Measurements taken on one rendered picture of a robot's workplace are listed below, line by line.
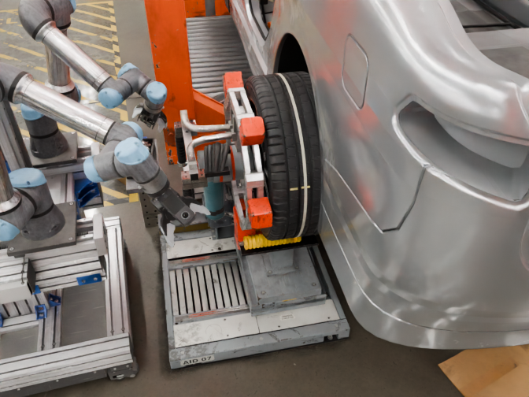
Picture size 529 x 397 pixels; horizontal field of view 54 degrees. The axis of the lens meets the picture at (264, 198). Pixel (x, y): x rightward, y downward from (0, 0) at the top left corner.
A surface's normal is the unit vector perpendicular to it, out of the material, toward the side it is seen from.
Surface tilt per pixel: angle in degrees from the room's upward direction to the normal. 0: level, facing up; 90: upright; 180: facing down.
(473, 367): 0
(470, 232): 88
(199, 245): 0
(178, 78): 90
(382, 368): 0
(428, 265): 89
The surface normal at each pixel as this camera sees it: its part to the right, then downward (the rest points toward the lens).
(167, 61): 0.21, 0.63
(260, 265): 0.00, -0.76
